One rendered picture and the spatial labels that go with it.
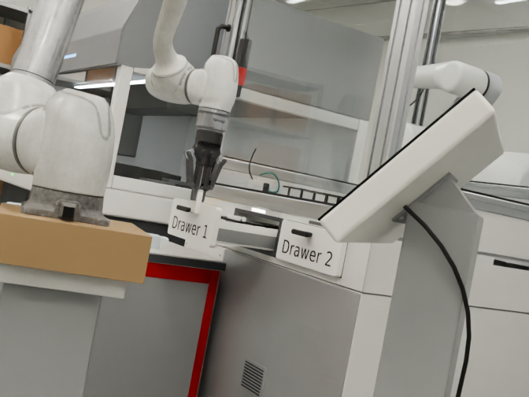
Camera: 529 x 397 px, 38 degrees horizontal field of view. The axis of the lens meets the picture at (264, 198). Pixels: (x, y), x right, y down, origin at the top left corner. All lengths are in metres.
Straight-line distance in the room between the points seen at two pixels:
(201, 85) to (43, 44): 0.50
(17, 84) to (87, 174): 0.29
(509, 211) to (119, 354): 1.18
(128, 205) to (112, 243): 1.42
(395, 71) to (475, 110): 0.75
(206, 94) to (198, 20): 0.98
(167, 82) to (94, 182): 0.63
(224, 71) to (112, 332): 0.82
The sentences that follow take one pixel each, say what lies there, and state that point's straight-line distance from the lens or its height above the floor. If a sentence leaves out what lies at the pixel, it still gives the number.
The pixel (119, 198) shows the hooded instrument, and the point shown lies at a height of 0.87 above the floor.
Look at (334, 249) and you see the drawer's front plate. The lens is 1.95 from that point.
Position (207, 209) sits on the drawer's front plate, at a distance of 2.14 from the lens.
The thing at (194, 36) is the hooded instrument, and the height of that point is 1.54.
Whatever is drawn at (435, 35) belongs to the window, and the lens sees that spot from 2.00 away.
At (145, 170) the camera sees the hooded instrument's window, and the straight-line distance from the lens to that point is 3.04.
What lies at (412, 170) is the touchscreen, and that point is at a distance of 1.19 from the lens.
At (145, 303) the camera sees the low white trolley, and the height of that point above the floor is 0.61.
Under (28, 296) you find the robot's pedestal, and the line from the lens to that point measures 1.66.
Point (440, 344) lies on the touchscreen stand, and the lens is 1.38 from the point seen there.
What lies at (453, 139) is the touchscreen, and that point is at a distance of 1.19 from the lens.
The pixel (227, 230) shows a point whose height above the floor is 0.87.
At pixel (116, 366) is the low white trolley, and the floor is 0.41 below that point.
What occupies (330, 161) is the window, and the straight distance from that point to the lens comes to 2.09.
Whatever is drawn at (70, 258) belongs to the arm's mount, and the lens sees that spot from 1.58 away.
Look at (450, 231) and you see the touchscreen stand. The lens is 1.36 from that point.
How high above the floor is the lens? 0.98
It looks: level
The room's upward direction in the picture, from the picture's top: 11 degrees clockwise
